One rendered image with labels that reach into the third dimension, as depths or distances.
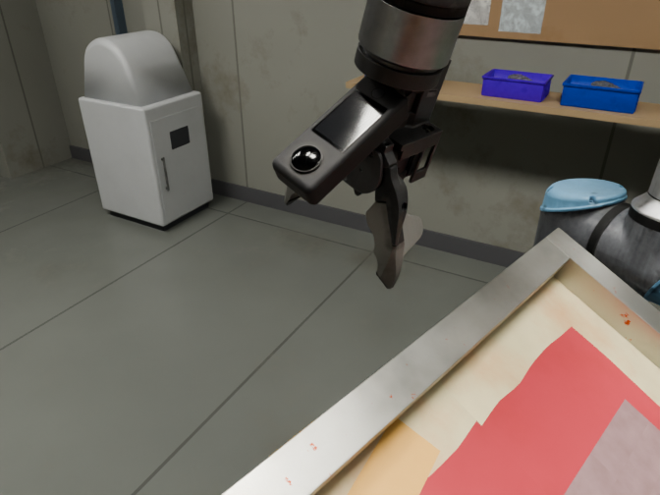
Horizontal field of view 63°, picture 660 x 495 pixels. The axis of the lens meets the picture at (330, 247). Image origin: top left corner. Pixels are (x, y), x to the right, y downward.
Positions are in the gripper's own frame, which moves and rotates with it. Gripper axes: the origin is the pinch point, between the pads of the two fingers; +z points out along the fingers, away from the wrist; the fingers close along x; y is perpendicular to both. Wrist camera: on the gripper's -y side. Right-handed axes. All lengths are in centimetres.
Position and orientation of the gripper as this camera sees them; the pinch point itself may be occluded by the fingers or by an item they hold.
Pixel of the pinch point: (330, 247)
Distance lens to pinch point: 54.7
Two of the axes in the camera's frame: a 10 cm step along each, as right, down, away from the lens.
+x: -6.9, -5.8, 4.3
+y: 6.9, -3.6, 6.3
